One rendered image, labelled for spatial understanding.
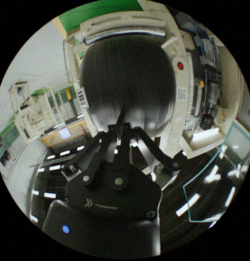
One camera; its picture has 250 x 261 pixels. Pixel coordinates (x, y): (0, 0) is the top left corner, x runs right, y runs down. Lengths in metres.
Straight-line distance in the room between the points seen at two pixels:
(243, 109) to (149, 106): 0.57
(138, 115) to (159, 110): 0.06
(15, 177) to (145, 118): 11.22
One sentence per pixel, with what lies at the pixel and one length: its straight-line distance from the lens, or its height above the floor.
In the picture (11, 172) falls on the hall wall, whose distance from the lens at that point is 11.05.
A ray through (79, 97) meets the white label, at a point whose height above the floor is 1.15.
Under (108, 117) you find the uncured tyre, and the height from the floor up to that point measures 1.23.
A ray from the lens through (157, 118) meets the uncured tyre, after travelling 0.23.
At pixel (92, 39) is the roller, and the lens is 0.40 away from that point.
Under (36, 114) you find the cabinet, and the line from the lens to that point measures 4.58.
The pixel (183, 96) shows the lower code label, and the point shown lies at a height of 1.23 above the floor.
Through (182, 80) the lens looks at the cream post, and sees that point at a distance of 0.49.
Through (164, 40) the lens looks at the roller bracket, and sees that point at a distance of 0.47.
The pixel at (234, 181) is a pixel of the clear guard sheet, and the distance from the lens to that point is 0.70.
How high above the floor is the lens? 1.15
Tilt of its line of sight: 33 degrees up
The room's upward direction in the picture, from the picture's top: 169 degrees clockwise
